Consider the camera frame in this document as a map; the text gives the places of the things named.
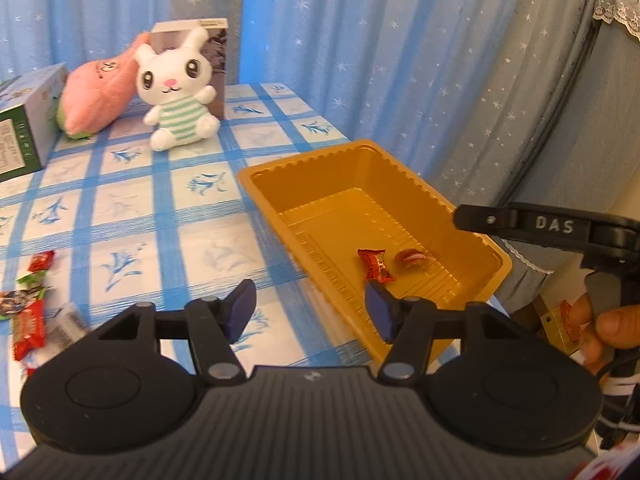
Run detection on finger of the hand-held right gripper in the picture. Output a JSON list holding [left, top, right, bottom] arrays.
[[452, 201, 597, 252]]

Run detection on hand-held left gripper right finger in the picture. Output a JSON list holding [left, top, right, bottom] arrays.
[[364, 280, 512, 386]]

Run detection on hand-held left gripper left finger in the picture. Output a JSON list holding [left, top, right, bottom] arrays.
[[100, 279, 258, 387]]

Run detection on golden plastic tray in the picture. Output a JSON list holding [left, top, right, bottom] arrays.
[[236, 139, 514, 375]]

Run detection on red snack packet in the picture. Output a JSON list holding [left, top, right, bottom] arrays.
[[11, 302, 49, 363]]

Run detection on dark snack packet green ends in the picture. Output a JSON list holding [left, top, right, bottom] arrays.
[[0, 285, 52, 322]]

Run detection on person's right hand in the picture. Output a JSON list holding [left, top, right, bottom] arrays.
[[569, 292, 640, 376]]

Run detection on red wrapped candy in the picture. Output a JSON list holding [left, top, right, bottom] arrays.
[[357, 247, 396, 284]]

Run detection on round red white candy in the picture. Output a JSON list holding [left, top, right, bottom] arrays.
[[393, 248, 435, 270]]

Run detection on yellow box with red print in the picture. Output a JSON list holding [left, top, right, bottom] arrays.
[[531, 300, 584, 354]]

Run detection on grey lace-trimmed cover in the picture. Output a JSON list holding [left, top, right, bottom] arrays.
[[495, 0, 640, 276]]

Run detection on person's striped clothing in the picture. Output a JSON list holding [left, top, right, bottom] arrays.
[[575, 375, 640, 480]]

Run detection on silver snack packet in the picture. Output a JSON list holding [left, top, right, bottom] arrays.
[[47, 302, 91, 350]]

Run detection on small red twisted candy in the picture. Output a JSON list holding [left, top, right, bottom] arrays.
[[27, 250, 57, 274]]

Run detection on small green wrapped candy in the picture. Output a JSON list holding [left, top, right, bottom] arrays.
[[15, 269, 51, 289]]

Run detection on white plush rabbit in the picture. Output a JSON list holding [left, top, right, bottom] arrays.
[[133, 27, 222, 152]]

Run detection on pink plush toy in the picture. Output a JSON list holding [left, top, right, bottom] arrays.
[[55, 31, 153, 139]]

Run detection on brown cardboard box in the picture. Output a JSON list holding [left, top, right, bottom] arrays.
[[150, 17, 230, 121]]

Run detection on blue star curtain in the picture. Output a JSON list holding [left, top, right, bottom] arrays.
[[0, 0, 596, 211]]

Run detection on green and white box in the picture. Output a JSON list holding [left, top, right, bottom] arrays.
[[0, 62, 69, 184]]

